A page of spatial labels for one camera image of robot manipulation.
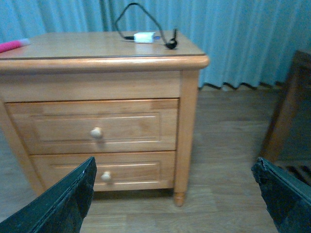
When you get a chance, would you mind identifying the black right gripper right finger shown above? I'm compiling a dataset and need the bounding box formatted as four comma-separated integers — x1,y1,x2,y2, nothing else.
251,157,311,233

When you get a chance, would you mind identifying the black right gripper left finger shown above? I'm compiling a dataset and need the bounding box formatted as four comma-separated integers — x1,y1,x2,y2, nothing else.
0,157,97,233

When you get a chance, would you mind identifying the wooden drawer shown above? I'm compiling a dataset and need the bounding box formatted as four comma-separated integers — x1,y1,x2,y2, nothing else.
6,99,179,155
31,151,175,191

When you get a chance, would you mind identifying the pink marker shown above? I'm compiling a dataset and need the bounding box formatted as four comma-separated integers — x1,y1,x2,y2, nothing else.
0,38,31,53

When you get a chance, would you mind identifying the dark wooden furniture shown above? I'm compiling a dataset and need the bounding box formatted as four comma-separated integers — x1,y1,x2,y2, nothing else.
259,50,311,184

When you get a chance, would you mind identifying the wooden nightstand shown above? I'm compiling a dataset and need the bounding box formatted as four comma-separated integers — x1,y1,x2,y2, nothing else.
0,32,209,206

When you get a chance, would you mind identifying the light blue curtain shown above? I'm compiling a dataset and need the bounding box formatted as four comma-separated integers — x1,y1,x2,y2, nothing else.
0,0,311,87

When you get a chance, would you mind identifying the white charger adapter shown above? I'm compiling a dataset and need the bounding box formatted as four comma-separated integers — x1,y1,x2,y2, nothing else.
134,32,155,44

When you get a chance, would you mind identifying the black cable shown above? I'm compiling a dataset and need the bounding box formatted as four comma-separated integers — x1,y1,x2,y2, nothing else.
115,2,179,50

